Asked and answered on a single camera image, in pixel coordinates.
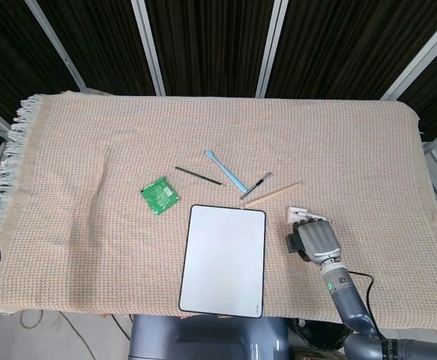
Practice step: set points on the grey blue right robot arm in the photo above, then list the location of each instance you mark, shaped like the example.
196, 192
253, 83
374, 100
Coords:
347, 300

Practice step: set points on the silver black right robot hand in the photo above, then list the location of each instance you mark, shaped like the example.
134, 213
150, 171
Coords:
319, 240

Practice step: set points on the beige waffle-weave tablecloth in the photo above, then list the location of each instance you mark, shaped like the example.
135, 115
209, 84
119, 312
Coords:
90, 243

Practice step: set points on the white charger adapter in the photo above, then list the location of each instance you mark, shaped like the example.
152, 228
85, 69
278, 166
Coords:
295, 212

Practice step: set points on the light blue toothbrush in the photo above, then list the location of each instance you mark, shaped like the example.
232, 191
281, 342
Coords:
225, 170

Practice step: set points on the white frame post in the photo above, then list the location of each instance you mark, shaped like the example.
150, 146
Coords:
420, 52
148, 47
55, 45
272, 47

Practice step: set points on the green foil packet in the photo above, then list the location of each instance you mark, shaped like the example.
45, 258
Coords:
160, 194

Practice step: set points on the dark grey board eraser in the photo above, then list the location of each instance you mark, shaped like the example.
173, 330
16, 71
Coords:
291, 243

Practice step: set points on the dark green pencil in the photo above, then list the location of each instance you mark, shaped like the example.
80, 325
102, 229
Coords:
197, 175

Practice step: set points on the red whiteboard marker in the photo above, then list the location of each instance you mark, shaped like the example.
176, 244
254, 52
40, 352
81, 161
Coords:
315, 215

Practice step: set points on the white dry-erase board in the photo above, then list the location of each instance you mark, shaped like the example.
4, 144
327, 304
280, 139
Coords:
223, 262

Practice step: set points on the grey blue robot torso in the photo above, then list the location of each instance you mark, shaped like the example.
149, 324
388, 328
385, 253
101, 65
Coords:
203, 339

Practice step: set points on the light wooden stick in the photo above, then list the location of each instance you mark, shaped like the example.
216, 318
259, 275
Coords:
274, 194

